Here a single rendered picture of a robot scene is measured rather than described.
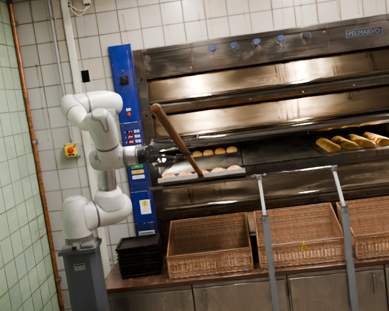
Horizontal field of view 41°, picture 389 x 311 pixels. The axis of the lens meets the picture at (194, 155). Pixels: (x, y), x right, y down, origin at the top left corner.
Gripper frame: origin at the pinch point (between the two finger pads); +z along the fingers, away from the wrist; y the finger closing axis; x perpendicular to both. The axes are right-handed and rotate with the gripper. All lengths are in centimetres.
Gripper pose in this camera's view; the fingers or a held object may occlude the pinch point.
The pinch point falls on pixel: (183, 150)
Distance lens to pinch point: 228.9
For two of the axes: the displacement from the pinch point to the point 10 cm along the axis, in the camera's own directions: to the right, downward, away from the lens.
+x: -0.8, -1.4, -9.9
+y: 1.0, 9.8, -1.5
